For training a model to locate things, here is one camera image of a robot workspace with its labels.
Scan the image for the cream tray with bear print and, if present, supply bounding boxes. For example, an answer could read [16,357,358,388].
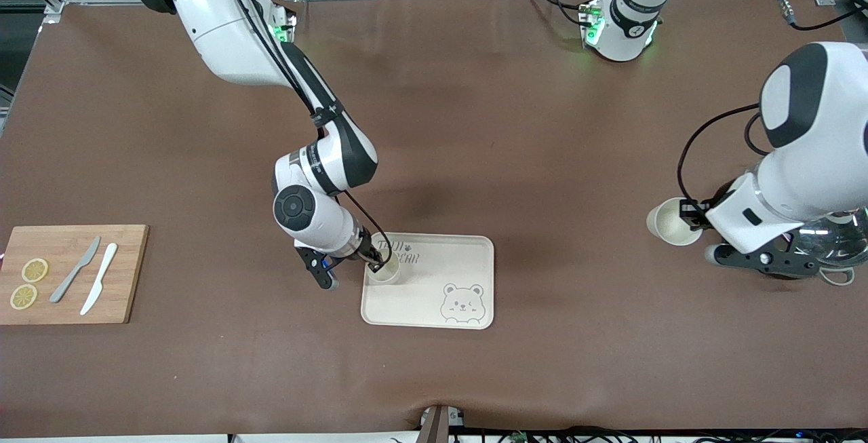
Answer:
[360,232,495,330]

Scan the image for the grey plastic knife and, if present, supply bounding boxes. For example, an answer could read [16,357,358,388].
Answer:
[50,236,102,304]

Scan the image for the white IKEA cup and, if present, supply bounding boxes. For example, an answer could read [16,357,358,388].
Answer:
[646,197,704,247]
[366,243,402,286]

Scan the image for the glass pot lid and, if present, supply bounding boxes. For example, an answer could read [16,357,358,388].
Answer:
[790,207,868,269]

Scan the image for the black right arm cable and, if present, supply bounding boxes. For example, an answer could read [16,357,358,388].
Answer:
[342,189,395,267]

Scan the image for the white plastic knife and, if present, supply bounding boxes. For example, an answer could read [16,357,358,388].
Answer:
[80,243,119,316]

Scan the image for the wooden cutting board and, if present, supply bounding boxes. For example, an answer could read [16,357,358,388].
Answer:
[0,225,150,326]

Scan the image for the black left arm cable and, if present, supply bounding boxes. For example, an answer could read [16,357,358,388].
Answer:
[676,0,868,213]

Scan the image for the brown wooden post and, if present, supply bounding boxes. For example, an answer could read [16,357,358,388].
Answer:
[417,404,450,443]

